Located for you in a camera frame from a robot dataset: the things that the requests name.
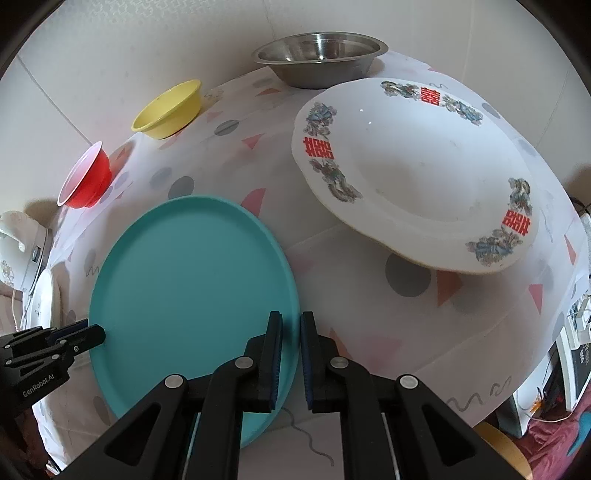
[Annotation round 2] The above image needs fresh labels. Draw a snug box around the teal round plate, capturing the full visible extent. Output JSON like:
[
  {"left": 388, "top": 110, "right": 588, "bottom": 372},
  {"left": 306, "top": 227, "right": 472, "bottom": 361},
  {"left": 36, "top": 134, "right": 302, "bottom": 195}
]
[{"left": 88, "top": 195, "right": 302, "bottom": 450}]

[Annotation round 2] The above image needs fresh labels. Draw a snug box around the red plastic bowl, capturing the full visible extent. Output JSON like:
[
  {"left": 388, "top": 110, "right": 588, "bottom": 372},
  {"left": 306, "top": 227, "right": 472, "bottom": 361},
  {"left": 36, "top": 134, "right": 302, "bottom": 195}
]
[{"left": 57, "top": 141, "right": 112, "bottom": 209}]

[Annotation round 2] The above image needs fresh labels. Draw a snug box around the wooden stool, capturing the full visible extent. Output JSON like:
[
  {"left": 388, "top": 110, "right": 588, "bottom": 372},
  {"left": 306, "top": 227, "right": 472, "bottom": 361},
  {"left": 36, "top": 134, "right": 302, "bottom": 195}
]
[{"left": 474, "top": 422, "right": 533, "bottom": 480}]

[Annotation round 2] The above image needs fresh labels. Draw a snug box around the white ceramic electric kettle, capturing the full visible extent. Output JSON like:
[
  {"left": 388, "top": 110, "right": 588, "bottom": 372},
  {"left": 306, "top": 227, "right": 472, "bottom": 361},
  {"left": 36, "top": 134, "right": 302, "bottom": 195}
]
[{"left": 0, "top": 211, "right": 53, "bottom": 294}]

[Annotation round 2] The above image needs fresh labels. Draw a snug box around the yellow plastic bowl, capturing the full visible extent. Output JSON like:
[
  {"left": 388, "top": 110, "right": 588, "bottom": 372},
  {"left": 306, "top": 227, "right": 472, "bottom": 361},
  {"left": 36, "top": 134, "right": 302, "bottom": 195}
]
[{"left": 131, "top": 79, "right": 202, "bottom": 140}]

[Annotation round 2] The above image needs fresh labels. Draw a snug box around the white plate with red characters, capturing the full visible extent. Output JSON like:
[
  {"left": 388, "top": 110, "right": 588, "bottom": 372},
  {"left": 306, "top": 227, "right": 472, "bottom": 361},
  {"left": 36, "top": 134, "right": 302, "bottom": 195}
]
[{"left": 291, "top": 78, "right": 540, "bottom": 275}]

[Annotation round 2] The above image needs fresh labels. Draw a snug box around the white patterned tablecloth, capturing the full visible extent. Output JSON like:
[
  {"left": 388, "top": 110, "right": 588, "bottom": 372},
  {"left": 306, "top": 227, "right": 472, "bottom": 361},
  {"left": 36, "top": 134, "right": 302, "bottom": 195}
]
[{"left": 27, "top": 48, "right": 590, "bottom": 480}]

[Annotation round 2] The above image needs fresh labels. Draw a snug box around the white kettle power cord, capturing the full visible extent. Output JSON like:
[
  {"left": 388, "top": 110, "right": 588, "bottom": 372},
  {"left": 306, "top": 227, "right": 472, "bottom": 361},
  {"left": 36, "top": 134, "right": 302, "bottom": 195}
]
[{"left": 11, "top": 285, "right": 36, "bottom": 333}]

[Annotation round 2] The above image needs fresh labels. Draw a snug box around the stainless steel bowl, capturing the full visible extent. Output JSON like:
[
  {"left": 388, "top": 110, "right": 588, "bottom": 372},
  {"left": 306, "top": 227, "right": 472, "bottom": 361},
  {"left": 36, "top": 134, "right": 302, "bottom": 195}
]
[{"left": 252, "top": 31, "right": 389, "bottom": 90}]

